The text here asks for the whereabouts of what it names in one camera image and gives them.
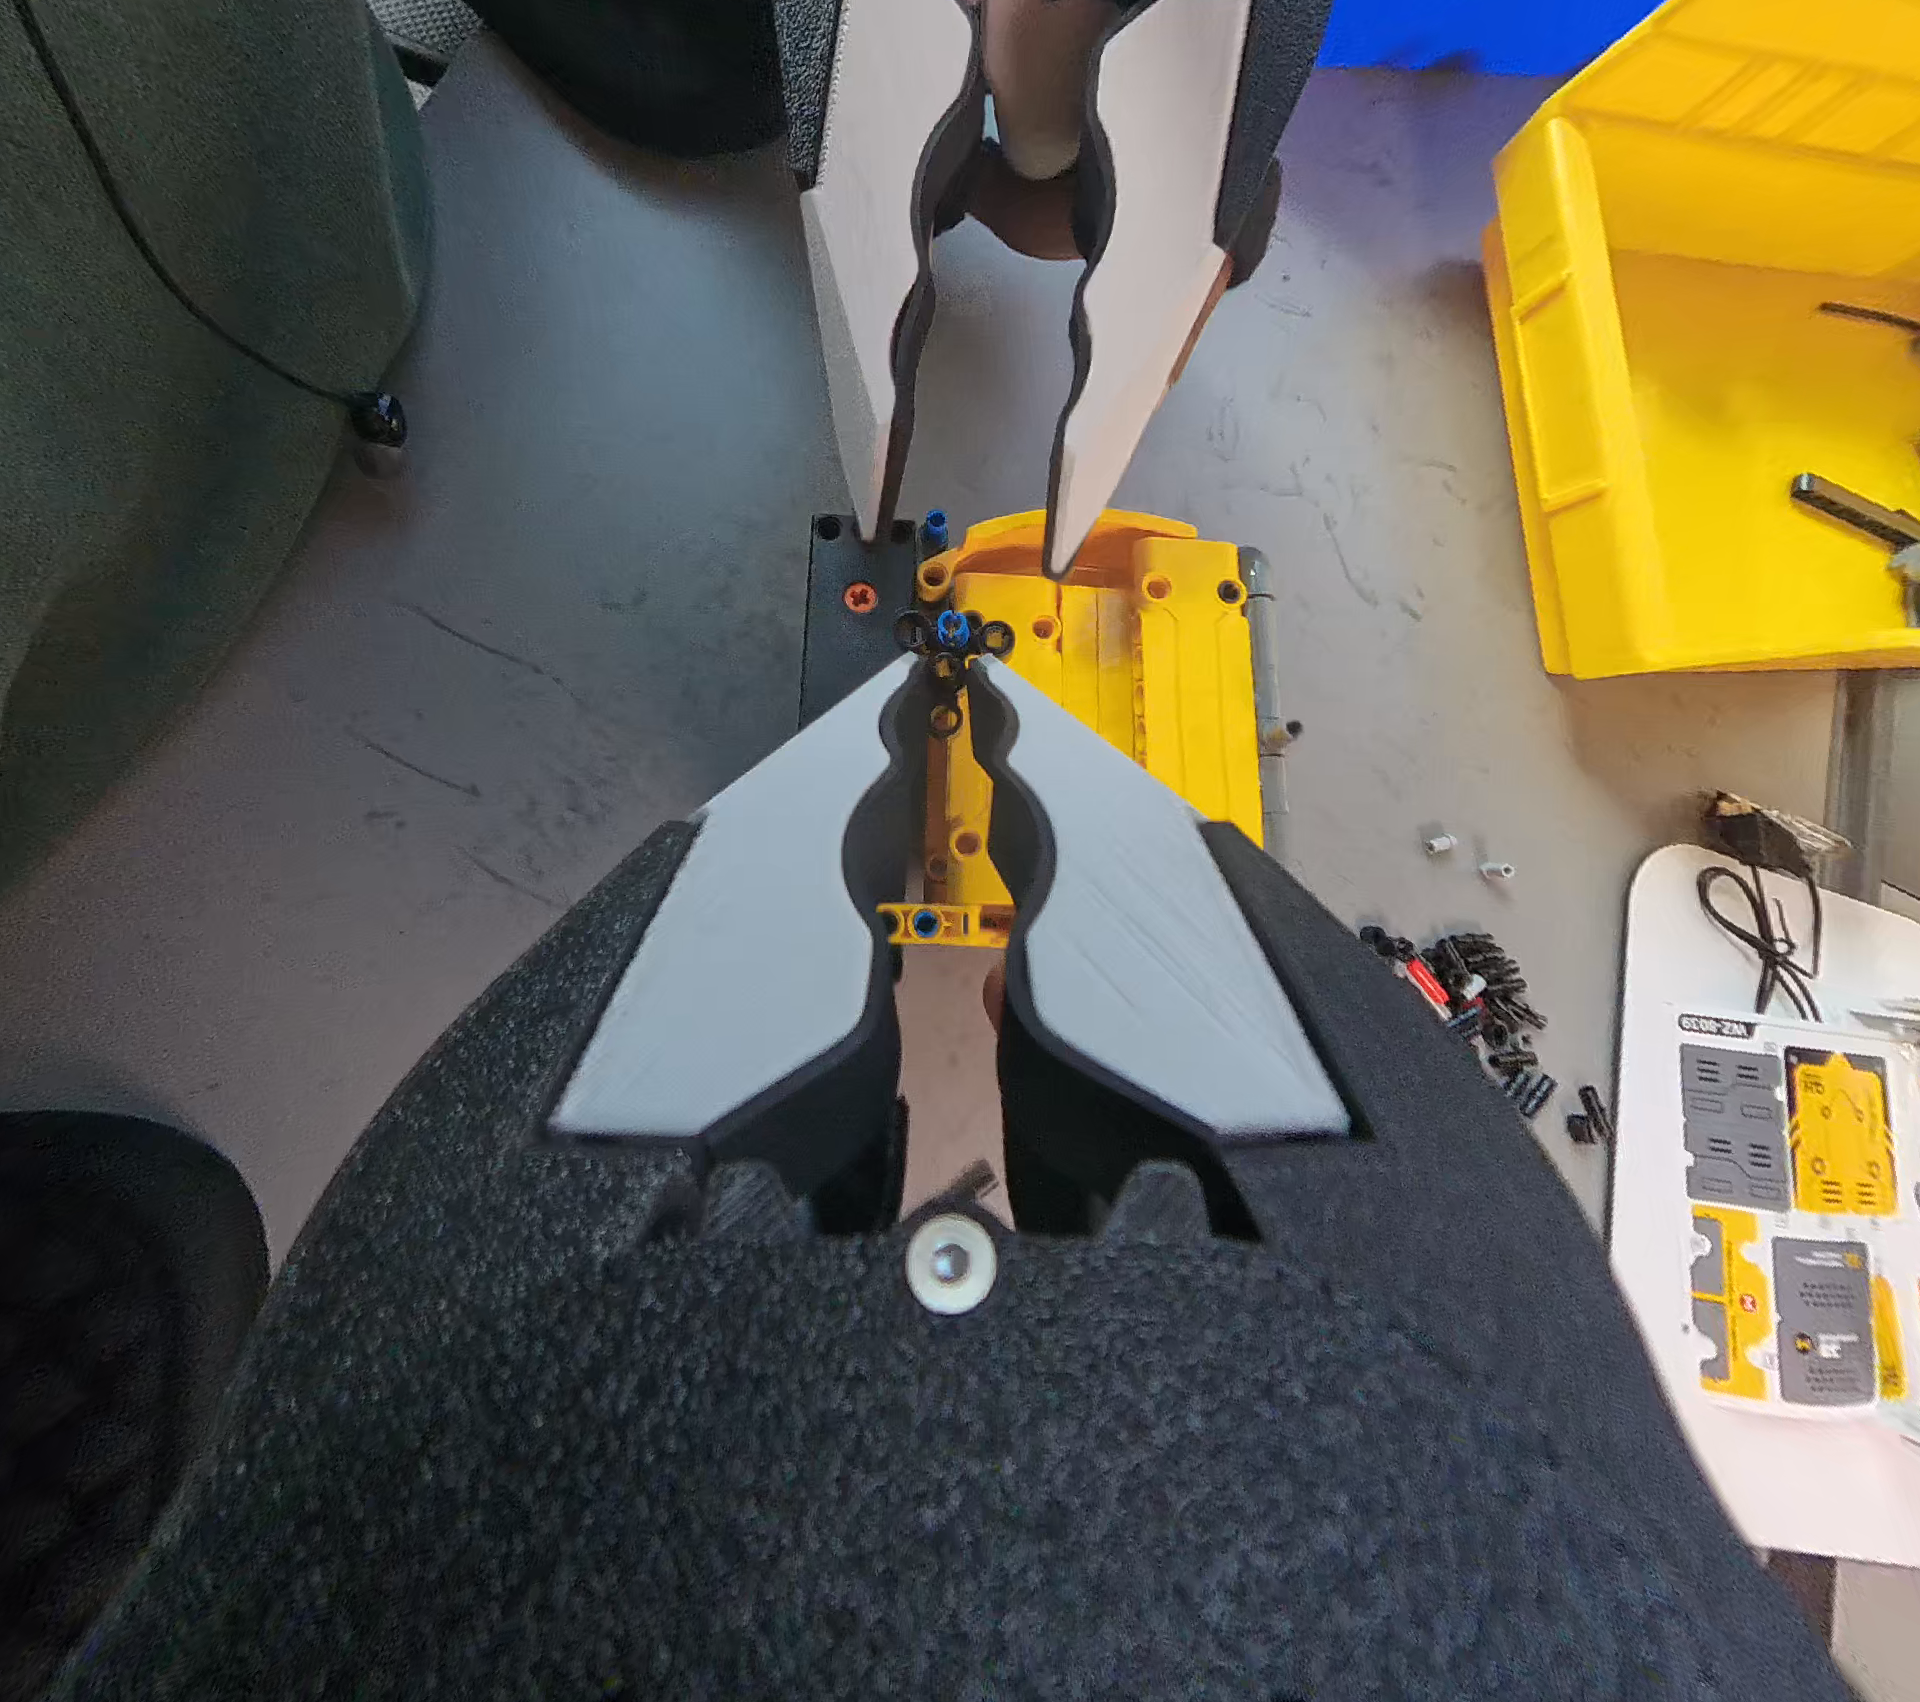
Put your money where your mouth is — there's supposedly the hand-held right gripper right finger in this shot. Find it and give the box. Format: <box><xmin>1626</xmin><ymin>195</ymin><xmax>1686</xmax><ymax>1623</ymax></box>
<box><xmin>973</xmin><ymin>652</ymin><xmax>1357</xmax><ymax>1146</ymax></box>

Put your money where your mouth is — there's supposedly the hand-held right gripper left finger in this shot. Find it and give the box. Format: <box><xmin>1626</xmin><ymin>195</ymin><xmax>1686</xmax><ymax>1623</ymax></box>
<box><xmin>548</xmin><ymin>657</ymin><xmax>921</xmax><ymax>1146</ymax></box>

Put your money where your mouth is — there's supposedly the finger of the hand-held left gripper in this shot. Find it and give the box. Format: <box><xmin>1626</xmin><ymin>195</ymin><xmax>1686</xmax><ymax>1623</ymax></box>
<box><xmin>1042</xmin><ymin>0</ymin><xmax>1259</xmax><ymax>581</ymax></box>
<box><xmin>799</xmin><ymin>0</ymin><xmax>988</xmax><ymax>550</ymax></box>

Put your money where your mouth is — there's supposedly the yellow lego vehicle model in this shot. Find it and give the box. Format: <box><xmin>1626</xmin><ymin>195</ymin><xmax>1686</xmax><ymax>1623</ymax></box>
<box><xmin>803</xmin><ymin>506</ymin><xmax>1300</xmax><ymax>953</ymax></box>

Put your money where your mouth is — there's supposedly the black lego connector assembly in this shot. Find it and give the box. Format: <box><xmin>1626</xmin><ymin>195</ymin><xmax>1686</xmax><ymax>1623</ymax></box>
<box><xmin>895</xmin><ymin>607</ymin><xmax>1020</xmax><ymax>744</ymax></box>

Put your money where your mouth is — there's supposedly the pile of small lego pins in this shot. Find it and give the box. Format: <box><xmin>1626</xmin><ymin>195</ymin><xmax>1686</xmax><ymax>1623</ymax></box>
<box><xmin>1357</xmin><ymin>925</ymin><xmax>1614</xmax><ymax>1151</ymax></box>

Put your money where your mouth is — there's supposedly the black lego beam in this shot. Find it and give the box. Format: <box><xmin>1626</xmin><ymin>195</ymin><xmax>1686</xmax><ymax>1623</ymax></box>
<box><xmin>1788</xmin><ymin>473</ymin><xmax>1920</xmax><ymax>553</ymax></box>

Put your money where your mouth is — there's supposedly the person's left hand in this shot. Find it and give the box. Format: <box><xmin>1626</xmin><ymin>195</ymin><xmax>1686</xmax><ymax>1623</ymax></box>
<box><xmin>960</xmin><ymin>143</ymin><xmax>1098</xmax><ymax>264</ymax></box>

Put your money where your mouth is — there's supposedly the yellow plastic bin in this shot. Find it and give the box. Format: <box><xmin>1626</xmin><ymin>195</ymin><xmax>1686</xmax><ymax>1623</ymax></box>
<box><xmin>1482</xmin><ymin>0</ymin><xmax>1920</xmax><ymax>683</ymax></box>

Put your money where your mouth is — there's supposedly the black power plug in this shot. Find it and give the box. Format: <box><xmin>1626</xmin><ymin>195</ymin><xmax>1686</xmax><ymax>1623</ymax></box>
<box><xmin>1699</xmin><ymin>791</ymin><xmax>1852</xmax><ymax>876</ymax></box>

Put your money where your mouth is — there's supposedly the white book stand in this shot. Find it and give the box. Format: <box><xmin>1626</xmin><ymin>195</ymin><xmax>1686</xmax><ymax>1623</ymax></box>
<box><xmin>1609</xmin><ymin>845</ymin><xmax>1920</xmax><ymax>1570</ymax></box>

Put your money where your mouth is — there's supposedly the dark flat panel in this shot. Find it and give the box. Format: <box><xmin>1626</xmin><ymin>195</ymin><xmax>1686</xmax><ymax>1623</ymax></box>
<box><xmin>1822</xmin><ymin>666</ymin><xmax>1920</xmax><ymax>902</ymax></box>

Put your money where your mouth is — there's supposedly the black clip microphone cable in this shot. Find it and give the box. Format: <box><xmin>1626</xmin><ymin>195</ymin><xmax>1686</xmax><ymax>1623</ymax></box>
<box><xmin>0</xmin><ymin>0</ymin><xmax>413</xmax><ymax>478</ymax></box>

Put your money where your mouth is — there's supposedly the black cable bundle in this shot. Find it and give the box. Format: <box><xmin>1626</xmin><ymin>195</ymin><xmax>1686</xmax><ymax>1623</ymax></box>
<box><xmin>1694</xmin><ymin>862</ymin><xmax>1829</xmax><ymax>1025</ymax></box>

